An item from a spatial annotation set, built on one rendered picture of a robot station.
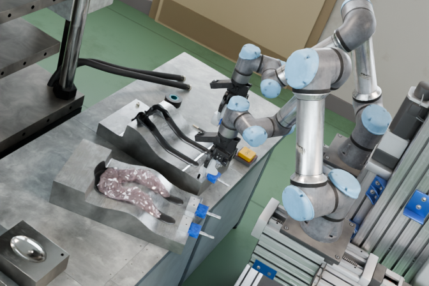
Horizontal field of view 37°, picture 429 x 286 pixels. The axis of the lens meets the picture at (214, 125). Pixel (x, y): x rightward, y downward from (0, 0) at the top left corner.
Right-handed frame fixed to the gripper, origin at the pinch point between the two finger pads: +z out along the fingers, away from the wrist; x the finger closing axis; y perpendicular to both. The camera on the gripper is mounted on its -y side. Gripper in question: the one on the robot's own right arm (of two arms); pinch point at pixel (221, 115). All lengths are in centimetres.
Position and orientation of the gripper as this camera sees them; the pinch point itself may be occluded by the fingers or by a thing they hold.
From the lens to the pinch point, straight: 272.2
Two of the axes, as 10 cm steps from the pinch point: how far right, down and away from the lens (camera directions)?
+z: -2.9, 7.7, 5.7
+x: 4.9, -4.0, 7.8
